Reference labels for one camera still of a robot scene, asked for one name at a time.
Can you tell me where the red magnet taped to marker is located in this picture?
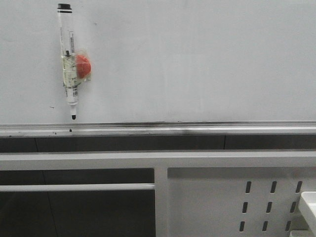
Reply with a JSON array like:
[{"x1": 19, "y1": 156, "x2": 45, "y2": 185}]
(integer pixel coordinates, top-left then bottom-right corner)
[{"x1": 76, "y1": 49, "x2": 92, "y2": 82}]

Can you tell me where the white whiteboard marker pen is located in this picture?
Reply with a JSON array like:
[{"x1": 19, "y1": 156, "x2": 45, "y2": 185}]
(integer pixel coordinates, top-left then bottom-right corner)
[{"x1": 57, "y1": 3, "x2": 79, "y2": 120}]

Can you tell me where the whiteboard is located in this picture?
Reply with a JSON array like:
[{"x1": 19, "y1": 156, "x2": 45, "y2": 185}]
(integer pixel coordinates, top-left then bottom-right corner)
[{"x1": 0, "y1": 0, "x2": 316, "y2": 124}]

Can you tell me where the white perforated metal panel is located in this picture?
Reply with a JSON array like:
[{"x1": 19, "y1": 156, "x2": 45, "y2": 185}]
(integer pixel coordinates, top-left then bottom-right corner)
[{"x1": 168, "y1": 167, "x2": 316, "y2": 237}]

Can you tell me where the white plastic bin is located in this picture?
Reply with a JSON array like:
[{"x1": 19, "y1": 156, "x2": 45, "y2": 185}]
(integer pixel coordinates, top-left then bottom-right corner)
[{"x1": 289, "y1": 192, "x2": 316, "y2": 237}]

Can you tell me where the aluminium whiteboard tray rail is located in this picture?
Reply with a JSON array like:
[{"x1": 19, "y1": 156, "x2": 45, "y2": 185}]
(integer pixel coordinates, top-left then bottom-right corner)
[{"x1": 0, "y1": 121, "x2": 316, "y2": 138}]

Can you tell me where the white metal frame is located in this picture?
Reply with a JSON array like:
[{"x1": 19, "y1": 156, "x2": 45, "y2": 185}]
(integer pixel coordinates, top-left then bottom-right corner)
[{"x1": 0, "y1": 150, "x2": 316, "y2": 237}]

